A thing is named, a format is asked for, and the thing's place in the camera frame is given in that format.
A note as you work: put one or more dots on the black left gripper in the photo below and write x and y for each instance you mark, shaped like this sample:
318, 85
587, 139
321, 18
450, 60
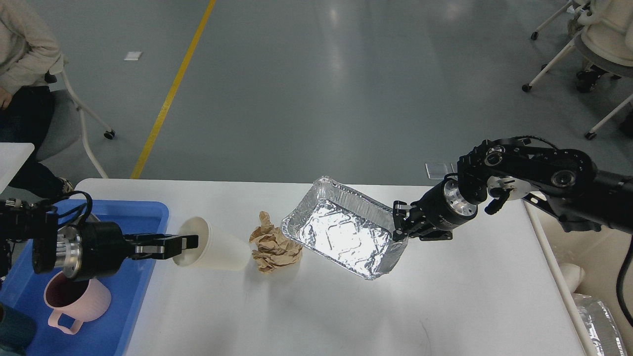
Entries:
98, 249

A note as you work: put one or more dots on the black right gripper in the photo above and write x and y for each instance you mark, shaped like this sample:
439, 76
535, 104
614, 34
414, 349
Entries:
433, 217

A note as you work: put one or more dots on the cream paper cup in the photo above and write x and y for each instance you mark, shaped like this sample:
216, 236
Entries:
216, 248

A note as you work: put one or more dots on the aluminium foil tray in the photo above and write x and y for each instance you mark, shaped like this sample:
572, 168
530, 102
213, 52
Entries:
346, 227

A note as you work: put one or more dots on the pink ribbed mug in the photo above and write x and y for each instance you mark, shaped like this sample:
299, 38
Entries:
74, 303

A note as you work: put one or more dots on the brown paper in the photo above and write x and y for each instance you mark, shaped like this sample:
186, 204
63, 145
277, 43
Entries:
273, 250

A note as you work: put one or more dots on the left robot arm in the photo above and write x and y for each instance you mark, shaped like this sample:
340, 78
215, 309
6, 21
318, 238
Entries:
21, 221

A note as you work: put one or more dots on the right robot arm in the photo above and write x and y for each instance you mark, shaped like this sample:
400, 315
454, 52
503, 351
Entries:
564, 183

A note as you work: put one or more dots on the floor outlet cover left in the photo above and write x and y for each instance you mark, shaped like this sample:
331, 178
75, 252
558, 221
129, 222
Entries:
438, 171

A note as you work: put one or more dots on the blue plastic bin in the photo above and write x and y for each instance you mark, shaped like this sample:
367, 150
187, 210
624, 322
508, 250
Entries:
108, 335

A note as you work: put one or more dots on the grey office chair left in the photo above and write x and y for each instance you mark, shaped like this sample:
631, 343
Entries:
68, 124

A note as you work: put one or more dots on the white side table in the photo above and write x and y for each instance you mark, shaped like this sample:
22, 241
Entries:
12, 157

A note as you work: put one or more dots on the white cup in bin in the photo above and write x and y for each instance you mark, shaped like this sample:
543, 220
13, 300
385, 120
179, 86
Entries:
573, 275

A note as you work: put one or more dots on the white floor paper scrap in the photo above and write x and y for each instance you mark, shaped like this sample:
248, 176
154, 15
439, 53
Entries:
133, 55

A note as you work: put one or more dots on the beige plastic bin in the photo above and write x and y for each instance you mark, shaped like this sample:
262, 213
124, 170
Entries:
600, 254

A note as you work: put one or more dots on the person in dark trousers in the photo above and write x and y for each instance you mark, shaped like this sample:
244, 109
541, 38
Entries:
28, 49

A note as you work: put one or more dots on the foil tray in bin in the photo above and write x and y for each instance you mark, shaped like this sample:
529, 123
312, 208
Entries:
600, 325

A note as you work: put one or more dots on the white office chair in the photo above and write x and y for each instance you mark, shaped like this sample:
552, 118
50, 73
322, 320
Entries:
605, 40

